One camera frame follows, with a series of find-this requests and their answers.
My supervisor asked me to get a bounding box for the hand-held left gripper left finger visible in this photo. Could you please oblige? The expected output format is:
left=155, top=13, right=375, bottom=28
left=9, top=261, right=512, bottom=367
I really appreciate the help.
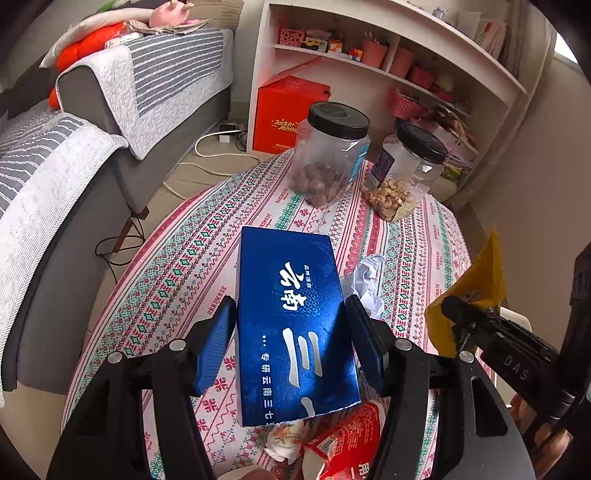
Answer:
left=46, top=295, right=238, bottom=480

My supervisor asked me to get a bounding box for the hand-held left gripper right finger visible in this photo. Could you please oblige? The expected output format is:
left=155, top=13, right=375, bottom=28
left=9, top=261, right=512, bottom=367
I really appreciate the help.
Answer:
left=345, top=294, right=532, bottom=480

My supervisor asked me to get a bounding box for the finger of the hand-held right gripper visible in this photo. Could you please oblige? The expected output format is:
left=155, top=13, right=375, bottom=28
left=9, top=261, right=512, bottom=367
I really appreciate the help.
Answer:
left=454, top=327, right=483, bottom=355
left=441, top=296, right=505, bottom=334

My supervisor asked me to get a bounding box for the yellow snack packet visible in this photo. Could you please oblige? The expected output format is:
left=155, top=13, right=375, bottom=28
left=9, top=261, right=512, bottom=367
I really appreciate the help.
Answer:
left=425, top=226, right=506, bottom=357

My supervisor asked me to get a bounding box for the white paper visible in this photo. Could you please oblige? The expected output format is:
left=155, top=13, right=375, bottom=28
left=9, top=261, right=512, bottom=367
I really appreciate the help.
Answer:
left=344, top=254, right=386, bottom=319

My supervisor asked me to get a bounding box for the blue cardboard box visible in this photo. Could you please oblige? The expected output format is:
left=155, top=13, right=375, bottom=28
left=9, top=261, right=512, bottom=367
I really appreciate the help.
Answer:
left=235, top=225, right=362, bottom=428

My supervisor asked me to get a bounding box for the red snack packet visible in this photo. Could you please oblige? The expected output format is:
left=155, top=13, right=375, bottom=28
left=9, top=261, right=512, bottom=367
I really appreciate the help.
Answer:
left=302, top=399, right=393, bottom=480

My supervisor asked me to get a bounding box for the stained tissue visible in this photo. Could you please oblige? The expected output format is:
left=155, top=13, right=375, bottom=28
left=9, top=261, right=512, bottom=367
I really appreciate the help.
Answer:
left=264, top=418, right=319, bottom=464

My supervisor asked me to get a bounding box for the person's right hand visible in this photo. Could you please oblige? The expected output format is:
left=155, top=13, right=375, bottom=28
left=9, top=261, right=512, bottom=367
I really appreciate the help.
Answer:
left=510, top=398, right=574, bottom=480

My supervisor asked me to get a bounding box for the wooden sofa leg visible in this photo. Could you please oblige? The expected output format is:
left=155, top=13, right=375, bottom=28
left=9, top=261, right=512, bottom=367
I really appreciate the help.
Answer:
left=113, top=210, right=149, bottom=252

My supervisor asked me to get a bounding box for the plastic jar of cashews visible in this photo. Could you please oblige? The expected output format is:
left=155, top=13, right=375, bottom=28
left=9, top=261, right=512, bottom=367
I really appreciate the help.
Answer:
left=361, top=121, right=448, bottom=223

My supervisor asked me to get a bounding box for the stack of books and papers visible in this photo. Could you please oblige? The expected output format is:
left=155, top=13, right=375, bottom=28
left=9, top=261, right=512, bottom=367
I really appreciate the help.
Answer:
left=418, top=108, right=481, bottom=168

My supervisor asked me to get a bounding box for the plastic jar of dark nuts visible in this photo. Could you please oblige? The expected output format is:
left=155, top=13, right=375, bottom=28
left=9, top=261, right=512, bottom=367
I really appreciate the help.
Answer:
left=288, top=102, right=372, bottom=208

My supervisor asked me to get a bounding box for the large pink plastic basket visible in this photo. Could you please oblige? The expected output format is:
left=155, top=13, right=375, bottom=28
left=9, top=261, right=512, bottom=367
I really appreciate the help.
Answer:
left=388, top=89, right=424, bottom=120

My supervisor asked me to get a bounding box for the striped seat sofa cover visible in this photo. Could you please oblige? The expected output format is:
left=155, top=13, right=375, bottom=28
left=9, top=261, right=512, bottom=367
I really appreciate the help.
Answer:
left=0, top=111, right=130, bottom=407

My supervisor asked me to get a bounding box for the red gift box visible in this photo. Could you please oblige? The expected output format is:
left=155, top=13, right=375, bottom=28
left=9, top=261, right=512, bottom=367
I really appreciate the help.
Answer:
left=253, top=60, right=333, bottom=155

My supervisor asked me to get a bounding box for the white bookshelf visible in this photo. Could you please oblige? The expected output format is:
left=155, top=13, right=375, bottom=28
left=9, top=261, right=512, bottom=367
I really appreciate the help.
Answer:
left=247, top=0, right=529, bottom=208

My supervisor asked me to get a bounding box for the pink storage cup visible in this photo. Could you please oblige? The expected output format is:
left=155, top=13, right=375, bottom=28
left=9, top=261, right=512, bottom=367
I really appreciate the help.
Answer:
left=390, top=47, right=415, bottom=78
left=361, top=38, right=391, bottom=69

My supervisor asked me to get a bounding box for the striped armrest sofa cover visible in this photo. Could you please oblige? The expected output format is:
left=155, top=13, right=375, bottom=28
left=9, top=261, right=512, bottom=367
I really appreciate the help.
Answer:
left=55, top=25, right=234, bottom=160

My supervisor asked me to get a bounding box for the grey sofa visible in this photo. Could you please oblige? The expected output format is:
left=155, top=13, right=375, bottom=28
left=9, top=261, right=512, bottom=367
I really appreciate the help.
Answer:
left=0, top=28, right=234, bottom=407

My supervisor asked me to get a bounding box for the orange cushion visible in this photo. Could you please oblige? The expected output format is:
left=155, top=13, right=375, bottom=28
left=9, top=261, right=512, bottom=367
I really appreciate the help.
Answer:
left=48, top=23, right=132, bottom=109

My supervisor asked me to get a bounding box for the stack of cardboard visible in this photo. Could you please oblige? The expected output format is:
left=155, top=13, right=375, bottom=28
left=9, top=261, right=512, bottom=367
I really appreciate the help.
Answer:
left=217, top=0, right=245, bottom=28

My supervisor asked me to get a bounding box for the pink plush toy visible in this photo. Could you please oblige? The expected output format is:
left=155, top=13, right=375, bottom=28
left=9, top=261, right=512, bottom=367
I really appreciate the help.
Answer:
left=148, top=0, right=195, bottom=27

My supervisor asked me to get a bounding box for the black cable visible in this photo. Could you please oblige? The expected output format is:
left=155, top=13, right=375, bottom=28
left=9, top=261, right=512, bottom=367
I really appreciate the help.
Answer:
left=95, top=217, right=148, bottom=269

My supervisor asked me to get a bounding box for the white cable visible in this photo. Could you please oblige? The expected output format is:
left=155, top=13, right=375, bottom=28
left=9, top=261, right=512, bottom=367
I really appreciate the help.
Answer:
left=161, top=131, right=259, bottom=197

